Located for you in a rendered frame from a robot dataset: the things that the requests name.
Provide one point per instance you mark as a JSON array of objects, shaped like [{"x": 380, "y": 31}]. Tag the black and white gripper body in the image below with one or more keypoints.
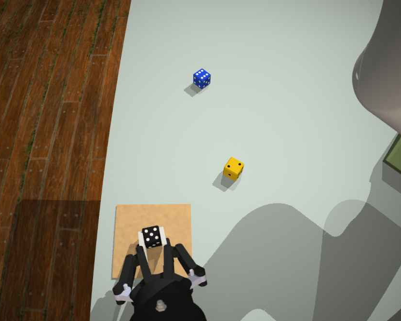
[{"x": 179, "y": 286}]

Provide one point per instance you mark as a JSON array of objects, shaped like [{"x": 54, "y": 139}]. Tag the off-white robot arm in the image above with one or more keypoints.
[{"x": 376, "y": 80}]

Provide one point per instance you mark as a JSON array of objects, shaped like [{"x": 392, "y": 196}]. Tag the black die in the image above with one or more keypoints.
[{"x": 152, "y": 236}]

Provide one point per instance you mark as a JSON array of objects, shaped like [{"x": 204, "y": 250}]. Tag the yellow die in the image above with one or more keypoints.
[{"x": 233, "y": 168}]

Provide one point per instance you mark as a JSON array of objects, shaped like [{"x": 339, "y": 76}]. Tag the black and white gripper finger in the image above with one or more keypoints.
[
  {"x": 195, "y": 272},
  {"x": 124, "y": 286}
]

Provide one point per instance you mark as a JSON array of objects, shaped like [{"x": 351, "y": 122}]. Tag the blue die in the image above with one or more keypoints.
[{"x": 201, "y": 78}]

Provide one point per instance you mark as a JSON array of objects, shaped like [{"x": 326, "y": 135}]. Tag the tan square mat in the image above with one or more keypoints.
[{"x": 132, "y": 218}]

